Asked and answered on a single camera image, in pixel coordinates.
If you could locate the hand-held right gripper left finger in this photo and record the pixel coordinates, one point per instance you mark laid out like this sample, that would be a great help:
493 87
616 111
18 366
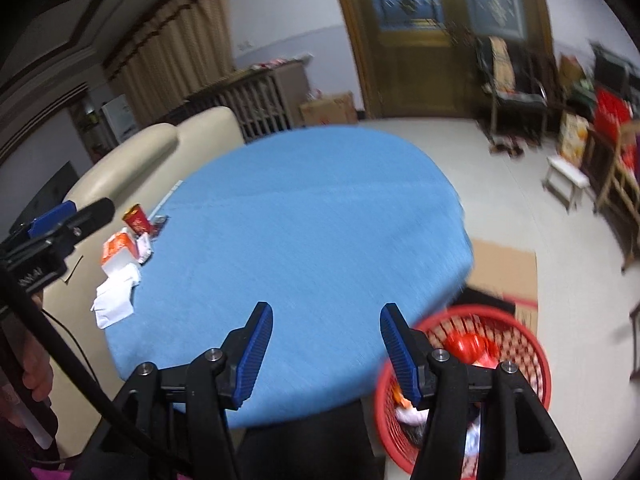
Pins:
255 355

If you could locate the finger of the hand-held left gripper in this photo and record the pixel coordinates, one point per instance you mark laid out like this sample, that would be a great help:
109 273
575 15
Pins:
92 214
52 216

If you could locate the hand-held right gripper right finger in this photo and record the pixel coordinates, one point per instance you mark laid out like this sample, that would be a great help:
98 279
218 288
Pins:
400 350

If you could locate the red plastic bag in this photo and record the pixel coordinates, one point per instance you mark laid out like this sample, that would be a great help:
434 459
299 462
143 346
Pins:
465 345

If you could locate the white plastic bag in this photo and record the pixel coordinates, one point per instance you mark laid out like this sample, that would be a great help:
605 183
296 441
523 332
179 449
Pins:
410 415

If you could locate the red plastic mesh basket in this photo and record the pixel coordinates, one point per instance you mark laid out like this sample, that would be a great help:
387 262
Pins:
530 355

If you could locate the person's left hand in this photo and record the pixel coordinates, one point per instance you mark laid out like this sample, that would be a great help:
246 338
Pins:
39 365

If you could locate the black television screen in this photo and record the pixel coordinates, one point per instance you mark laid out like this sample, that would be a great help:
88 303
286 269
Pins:
50 190

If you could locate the red paper cup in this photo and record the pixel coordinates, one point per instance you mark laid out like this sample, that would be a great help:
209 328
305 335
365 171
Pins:
137 222

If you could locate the orange and white tissue pack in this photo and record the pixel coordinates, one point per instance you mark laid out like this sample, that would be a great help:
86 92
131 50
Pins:
117 252

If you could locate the dark snack wrapper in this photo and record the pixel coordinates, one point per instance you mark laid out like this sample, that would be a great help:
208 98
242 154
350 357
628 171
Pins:
159 222

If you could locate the beige leather sofa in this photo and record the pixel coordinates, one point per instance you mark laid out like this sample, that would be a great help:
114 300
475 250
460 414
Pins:
150 160

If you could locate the large unfolded white napkin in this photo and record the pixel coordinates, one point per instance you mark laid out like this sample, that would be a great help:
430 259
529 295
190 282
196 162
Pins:
112 305

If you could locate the white refrigerator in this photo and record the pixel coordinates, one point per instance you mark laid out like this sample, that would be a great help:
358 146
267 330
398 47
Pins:
120 117

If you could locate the blue tablecloth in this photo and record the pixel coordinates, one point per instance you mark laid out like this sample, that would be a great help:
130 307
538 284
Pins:
300 240

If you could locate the flat cardboard sheet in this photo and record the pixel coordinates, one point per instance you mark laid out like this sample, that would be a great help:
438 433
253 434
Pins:
500 270

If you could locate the beige curtain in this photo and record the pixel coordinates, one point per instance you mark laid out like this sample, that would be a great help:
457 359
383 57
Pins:
175 50

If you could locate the slatted radiator cover cabinet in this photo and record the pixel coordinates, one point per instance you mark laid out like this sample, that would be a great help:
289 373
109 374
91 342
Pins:
260 100

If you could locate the dark slippers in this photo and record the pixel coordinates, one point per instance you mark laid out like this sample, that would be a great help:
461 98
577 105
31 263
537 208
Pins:
505 149

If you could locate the small white stool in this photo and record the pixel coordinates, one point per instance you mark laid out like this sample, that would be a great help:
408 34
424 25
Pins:
567 177

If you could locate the red patterned cloth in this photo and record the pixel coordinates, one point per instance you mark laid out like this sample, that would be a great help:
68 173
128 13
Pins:
280 62

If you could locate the brown cardboard box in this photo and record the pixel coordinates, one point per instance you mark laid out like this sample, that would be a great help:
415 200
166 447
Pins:
327 110

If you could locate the orange printed carton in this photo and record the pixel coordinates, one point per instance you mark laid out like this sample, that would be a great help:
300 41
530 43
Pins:
575 137

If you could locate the wooden chair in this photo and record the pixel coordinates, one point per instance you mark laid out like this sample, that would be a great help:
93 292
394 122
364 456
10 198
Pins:
617 175

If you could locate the wooden door with stained glass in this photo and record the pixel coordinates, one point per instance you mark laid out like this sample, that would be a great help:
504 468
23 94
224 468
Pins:
410 70

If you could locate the dark metal chair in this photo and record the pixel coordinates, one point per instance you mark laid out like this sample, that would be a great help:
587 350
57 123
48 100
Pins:
525 92

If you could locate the striped scarf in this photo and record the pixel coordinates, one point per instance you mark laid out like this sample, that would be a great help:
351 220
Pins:
502 65

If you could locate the red gift box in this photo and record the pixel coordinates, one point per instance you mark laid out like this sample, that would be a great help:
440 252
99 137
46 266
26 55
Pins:
612 112

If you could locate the leaning brown cardboard piece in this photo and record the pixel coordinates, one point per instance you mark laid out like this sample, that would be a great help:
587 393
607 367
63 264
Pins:
570 67

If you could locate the black monitor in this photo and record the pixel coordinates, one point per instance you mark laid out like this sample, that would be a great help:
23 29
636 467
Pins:
607 70

